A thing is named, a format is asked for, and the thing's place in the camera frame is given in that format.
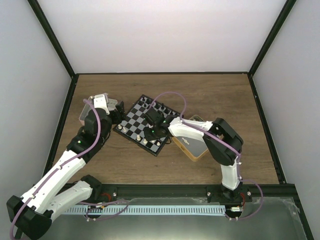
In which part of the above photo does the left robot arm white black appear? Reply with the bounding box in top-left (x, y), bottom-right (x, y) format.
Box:
top-left (6, 98), bottom-right (125, 240)

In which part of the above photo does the black white chess board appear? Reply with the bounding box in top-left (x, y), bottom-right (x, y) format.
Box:
top-left (113, 94), bottom-right (169, 156)

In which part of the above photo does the yellow metal tin box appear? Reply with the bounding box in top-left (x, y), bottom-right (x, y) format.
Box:
top-left (169, 115), bottom-right (212, 162)

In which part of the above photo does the black mounting rail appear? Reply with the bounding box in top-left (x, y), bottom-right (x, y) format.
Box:
top-left (101, 183), bottom-right (298, 204)

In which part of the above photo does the light blue slotted cable duct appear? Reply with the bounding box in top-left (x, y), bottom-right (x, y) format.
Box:
top-left (64, 205), bottom-right (226, 217)

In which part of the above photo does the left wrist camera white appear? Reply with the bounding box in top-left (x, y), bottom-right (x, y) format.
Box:
top-left (90, 93), bottom-right (110, 115)

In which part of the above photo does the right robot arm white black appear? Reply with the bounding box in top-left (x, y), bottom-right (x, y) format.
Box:
top-left (143, 108), bottom-right (244, 202)

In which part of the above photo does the black enclosure frame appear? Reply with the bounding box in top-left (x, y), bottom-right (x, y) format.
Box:
top-left (12, 0), bottom-right (316, 240)

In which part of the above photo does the pink metal tin tray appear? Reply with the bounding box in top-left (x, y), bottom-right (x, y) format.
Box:
top-left (79, 99), bottom-right (118, 125)

